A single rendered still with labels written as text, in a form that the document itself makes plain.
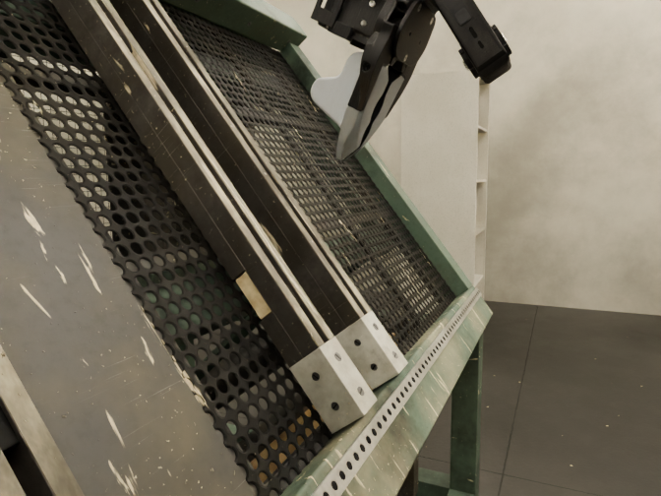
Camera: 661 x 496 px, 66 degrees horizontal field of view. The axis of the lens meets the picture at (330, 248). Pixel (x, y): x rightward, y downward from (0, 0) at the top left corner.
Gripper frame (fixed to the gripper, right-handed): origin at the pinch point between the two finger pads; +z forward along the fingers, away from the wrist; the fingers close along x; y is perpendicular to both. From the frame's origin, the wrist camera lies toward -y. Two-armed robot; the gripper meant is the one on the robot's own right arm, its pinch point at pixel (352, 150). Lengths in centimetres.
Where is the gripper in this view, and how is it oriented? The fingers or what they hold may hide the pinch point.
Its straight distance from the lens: 47.5
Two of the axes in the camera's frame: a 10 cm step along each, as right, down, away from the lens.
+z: -4.1, 8.6, 3.2
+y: -8.1, -5.0, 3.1
